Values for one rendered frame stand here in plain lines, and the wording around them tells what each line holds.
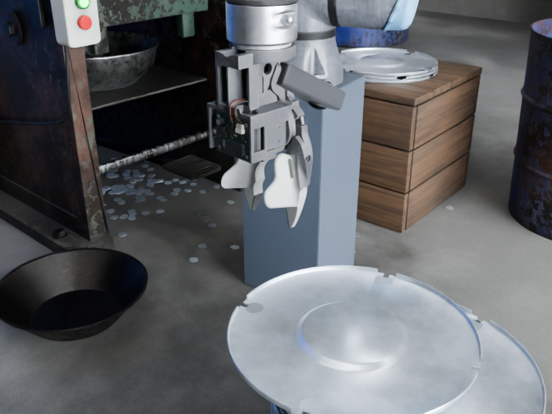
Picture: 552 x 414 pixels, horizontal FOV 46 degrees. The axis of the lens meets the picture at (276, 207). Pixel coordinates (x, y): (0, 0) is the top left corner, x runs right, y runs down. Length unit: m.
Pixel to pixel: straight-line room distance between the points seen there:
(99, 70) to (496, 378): 1.24
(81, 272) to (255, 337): 0.77
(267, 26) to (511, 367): 0.45
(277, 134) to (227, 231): 0.96
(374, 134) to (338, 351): 0.94
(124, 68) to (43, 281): 0.58
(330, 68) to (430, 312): 0.56
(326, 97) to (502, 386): 0.37
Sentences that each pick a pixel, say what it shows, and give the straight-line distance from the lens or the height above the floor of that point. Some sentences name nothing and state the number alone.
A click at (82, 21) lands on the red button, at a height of 0.54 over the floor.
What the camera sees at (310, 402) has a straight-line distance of 0.68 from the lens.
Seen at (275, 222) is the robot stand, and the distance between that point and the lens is 1.31.
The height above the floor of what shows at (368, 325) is 0.32.
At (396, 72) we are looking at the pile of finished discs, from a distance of 1.67.
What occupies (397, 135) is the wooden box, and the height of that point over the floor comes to 0.25.
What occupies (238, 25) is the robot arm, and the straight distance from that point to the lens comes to 0.68.
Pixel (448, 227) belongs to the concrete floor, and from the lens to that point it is 1.72.
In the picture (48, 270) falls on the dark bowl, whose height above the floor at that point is 0.04.
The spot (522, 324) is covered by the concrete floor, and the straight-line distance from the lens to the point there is 1.40.
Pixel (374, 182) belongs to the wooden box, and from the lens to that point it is 1.65.
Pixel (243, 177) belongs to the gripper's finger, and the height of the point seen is 0.47.
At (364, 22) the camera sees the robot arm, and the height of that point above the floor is 0.57.
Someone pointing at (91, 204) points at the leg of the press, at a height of 0.12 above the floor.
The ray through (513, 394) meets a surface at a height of 0.31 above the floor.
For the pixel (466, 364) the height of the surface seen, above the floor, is 0.31.
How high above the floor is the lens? 0.78
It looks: 26 degrees down
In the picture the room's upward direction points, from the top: straight up
